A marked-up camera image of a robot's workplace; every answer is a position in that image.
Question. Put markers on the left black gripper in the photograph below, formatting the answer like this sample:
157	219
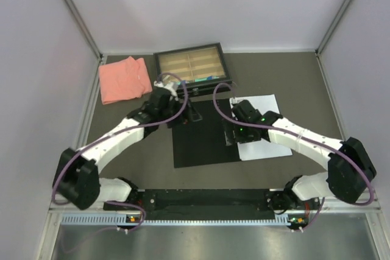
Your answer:
180	122

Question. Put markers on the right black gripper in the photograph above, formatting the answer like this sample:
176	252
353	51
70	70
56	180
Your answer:
239	138

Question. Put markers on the black ring binder folder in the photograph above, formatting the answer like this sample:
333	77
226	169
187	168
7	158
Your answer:
203	142

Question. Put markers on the white paper sheet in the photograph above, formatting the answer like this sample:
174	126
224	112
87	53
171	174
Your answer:
262	149

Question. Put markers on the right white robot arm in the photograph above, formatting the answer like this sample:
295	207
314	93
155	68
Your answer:
347	166

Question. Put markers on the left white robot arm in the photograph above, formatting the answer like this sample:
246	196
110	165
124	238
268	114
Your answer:
77	177

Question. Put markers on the black glass-lid compartment box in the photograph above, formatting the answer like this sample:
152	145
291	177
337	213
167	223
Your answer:
202	68

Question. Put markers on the pink folded cloth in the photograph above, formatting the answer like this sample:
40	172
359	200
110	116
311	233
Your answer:
124	80

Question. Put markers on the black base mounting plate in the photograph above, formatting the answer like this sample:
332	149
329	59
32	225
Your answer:
217	204

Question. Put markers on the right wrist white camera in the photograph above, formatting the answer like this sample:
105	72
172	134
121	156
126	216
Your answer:
235	100

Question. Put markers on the wrist white camera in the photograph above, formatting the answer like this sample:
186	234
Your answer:
171	87
235	100

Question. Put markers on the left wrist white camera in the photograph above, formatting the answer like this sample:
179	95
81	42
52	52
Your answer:
171	87

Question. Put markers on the grey slotted cable duct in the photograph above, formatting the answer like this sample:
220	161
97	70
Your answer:
127	220

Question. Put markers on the aluminium frame rail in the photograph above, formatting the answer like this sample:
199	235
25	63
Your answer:
81	25

